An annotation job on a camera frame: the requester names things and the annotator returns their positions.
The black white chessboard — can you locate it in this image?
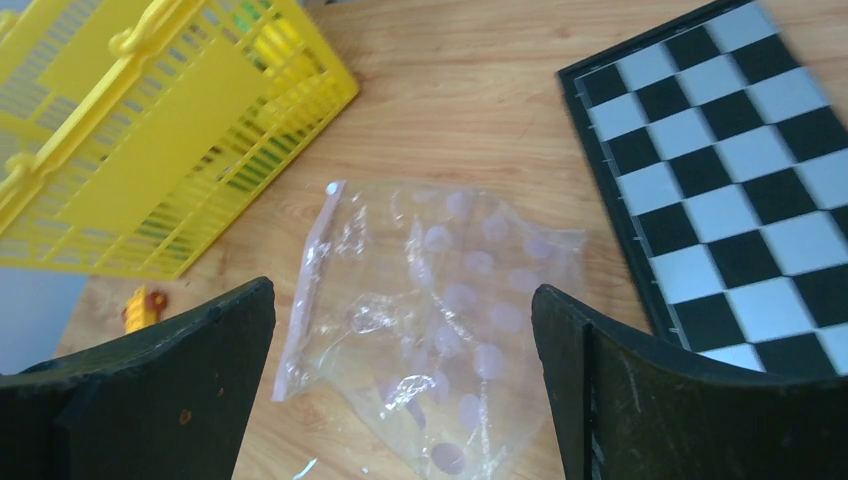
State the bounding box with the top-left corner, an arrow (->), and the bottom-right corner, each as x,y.
558,1 -> 847,378

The yellow toy car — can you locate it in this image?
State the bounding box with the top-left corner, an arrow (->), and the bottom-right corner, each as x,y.
122,286 -> 169,334

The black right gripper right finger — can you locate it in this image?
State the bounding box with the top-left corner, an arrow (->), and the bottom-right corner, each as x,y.
531,284 -> 847,479

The yellow plastic basket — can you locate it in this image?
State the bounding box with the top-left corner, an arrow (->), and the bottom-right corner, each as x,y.
1,1 -> 359,279

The clear zip top bag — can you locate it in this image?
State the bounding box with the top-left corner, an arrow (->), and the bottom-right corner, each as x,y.
272,181 -> 587,479

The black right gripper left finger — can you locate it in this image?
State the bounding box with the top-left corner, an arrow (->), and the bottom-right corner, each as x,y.
1,277 -> 276,479

